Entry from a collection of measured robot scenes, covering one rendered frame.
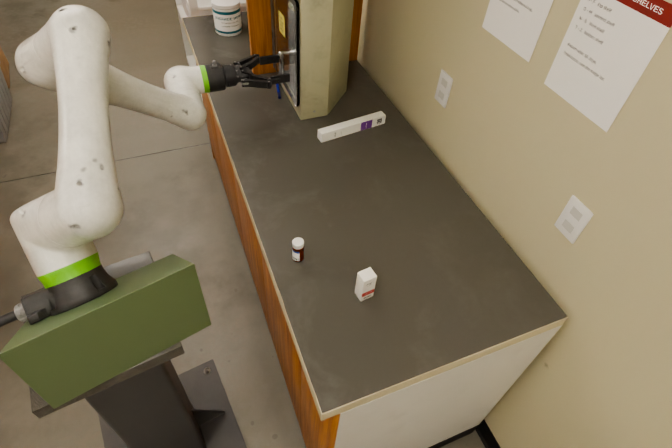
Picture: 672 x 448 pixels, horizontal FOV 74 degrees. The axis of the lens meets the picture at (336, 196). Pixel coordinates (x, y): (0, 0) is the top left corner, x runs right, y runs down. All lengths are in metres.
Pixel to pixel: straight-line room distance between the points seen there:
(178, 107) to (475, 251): 0.99
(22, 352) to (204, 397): 1.21
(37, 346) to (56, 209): 0.25
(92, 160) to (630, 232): 1.16
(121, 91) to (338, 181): 0.70
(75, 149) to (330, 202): 0.74
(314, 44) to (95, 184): 0.90
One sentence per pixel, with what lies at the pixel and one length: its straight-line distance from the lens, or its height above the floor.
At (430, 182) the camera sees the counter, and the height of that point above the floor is 0.94.
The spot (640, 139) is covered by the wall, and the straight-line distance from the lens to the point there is 1.13.
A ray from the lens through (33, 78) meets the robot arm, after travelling 1.32.
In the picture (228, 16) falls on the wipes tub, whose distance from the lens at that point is 2.32.
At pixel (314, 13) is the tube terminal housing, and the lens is 1.57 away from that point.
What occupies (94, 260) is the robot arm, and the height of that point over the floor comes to 1.11.
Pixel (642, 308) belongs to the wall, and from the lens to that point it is 1.25.
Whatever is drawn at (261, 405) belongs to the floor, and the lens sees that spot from 2.11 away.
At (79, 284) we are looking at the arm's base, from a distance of 1.15.
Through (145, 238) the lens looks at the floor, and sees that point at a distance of 2.69.
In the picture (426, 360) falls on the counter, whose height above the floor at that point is 0.94.
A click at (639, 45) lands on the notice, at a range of 1.11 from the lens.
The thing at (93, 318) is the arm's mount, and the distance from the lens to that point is 1.01.
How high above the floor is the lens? 1.98
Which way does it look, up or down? 45 degrees down
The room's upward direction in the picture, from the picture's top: 5 degrees clockwise
